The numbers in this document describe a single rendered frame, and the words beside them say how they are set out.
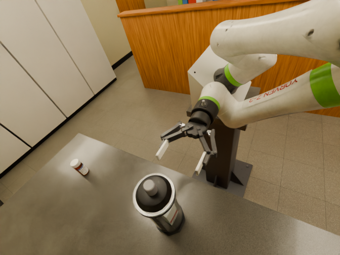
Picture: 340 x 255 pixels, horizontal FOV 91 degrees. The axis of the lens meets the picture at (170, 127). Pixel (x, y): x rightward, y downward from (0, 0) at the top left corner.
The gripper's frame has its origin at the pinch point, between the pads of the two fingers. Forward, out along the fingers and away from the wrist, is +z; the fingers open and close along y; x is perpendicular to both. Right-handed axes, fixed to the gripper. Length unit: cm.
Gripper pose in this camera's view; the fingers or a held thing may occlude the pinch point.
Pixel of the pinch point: (177, 162)
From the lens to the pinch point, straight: 52.4
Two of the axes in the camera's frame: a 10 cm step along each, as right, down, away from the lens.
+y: 8.6, 2.3, -4.5
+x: 1.9, 6.7, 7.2
